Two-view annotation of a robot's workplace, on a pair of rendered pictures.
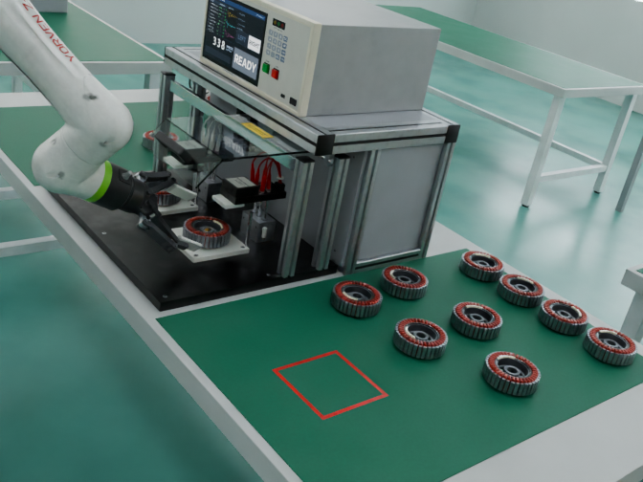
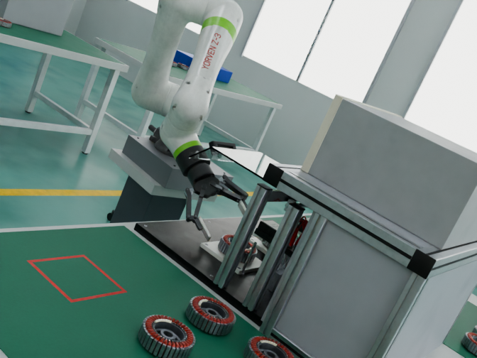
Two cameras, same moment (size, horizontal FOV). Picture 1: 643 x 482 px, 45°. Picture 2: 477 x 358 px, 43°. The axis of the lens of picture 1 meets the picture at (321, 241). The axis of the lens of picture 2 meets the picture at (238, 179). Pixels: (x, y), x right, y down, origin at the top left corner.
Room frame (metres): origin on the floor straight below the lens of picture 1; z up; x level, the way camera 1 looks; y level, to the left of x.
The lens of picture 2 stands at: (1.09, -1.30, 1.39)
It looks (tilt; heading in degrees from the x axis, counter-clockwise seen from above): 14 degrees down; 74
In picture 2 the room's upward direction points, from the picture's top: 24 degrees clockwise
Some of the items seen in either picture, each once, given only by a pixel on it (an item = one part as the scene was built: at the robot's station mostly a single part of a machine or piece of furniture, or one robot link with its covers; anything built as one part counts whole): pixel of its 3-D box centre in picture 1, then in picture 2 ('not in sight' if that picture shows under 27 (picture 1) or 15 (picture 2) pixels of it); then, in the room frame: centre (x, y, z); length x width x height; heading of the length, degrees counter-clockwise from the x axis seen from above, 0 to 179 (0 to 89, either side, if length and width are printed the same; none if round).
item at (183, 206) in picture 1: (158, 200); (276, 249); (1.80, 0.43, 0.78); 0.15 x 0.15 x 0.01; 43
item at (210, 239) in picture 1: (207, 231); (237, 248); (1.62, 0.27, 0.80); 0.11 x 0.11 x 0.04
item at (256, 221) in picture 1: (257, 225); (275, 276); (1.72, 0.16, 0.80); 0.08 x 0.05 x 0.06; 43
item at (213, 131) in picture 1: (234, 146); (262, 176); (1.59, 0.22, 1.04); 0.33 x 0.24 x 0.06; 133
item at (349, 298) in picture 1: (356, 298); (211, 315); (1.50, -0.10, 0.77); 0.11 x 0.11 x 0.04
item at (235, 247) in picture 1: (206, 241); (234, 256); (1.62, 0.27, 0.78); 0.15 x 0.15 x 0.01; 43
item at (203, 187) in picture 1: (208, 186); not in sight; (1.90, 0.33, 0.80); 0.08 x 0.05 x 0.06; 43
